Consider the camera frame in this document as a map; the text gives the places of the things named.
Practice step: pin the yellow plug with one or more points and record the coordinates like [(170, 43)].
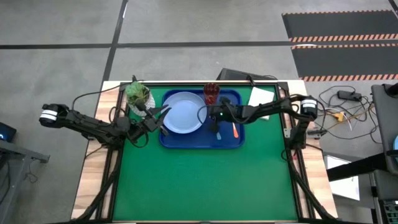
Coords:
[(339, 116)]

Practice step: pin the blue plastic tray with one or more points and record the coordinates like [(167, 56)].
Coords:
[(192, 140)]

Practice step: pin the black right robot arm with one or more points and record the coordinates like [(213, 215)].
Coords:
[(270, 107)]

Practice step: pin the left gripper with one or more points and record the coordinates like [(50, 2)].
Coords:
[(150, 123)]

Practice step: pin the black cart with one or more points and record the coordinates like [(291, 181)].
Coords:
[(387, 124)]

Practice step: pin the black monitor behind table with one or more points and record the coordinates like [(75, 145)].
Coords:
[(233, 75)]

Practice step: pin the succulent in white pot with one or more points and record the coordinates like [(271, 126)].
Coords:
[(138, 93)]

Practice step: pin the green table mat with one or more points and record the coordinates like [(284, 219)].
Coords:
[(202, 186)]

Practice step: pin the black floor mat orange stripes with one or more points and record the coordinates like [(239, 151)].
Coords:
[(339, 23), (345, 60)]

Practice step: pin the light blue plate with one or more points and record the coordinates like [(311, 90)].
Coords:
[(183, 112)]

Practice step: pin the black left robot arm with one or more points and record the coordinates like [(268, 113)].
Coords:
[(90, 126)]

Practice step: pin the red translucent cup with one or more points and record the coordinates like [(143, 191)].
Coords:
[(211, 91)]

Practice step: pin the white paper sheet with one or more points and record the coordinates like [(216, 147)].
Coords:
[(343, 186)]

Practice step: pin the black power adapter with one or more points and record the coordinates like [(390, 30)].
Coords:
[(349, 95)]

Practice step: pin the black device with blue light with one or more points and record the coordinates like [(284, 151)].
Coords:
[(6, 132)]

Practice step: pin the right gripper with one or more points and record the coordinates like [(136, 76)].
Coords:
[(227, 113)]

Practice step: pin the grey side desk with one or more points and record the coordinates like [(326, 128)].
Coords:
[(18, 152)]

